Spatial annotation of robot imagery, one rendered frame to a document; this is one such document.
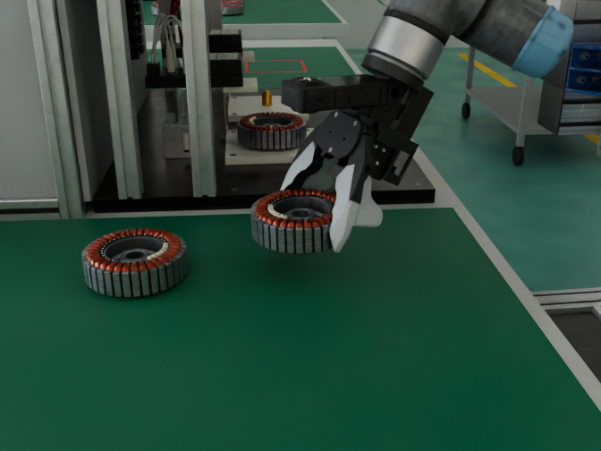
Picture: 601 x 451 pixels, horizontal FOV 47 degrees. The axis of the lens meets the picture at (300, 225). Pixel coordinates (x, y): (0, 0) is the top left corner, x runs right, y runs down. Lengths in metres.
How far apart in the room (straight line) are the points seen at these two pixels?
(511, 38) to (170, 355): 0.48
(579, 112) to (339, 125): 0.78
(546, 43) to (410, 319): 0.33
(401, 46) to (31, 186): 0.52
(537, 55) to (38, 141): 0.61
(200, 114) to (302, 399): 0.45
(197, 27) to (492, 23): 0.35
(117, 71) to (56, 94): 0.08
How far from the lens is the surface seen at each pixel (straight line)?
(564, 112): 1.46
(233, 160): 1.07
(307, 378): 0.62
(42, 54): 0.91
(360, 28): 6.56
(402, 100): 0.78
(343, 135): 0.75
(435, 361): 0.65
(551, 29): 0.80
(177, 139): 1.10
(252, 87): 1.08
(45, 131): 0.95
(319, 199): 0.79
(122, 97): 0.93
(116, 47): 0.92
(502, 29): 0.79
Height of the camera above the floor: 1.12
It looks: 24 degrees down
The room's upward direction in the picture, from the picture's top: straight up
